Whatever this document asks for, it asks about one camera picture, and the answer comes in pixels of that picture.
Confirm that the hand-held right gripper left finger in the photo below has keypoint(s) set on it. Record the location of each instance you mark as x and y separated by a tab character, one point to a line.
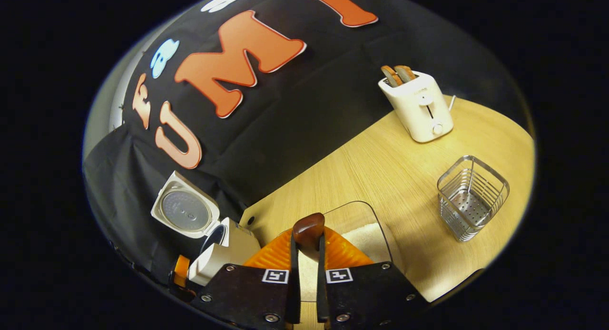
294	292

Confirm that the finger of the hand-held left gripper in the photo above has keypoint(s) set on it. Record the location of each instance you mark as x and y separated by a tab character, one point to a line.
181	268

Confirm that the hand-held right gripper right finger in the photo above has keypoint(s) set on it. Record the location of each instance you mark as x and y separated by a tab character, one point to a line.
322	292

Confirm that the white rice cooker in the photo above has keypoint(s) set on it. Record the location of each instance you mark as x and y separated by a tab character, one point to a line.
228	249

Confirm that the brown wooden spoon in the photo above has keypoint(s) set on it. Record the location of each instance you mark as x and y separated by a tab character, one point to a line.
308	230

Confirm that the clear plastic container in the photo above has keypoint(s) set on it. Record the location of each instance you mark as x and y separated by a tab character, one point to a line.
352	213

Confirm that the white toaster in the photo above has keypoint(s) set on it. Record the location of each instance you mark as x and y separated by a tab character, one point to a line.
418	106

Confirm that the brown toast slice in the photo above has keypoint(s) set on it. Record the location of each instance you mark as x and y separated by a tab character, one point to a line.
391	75
406	73

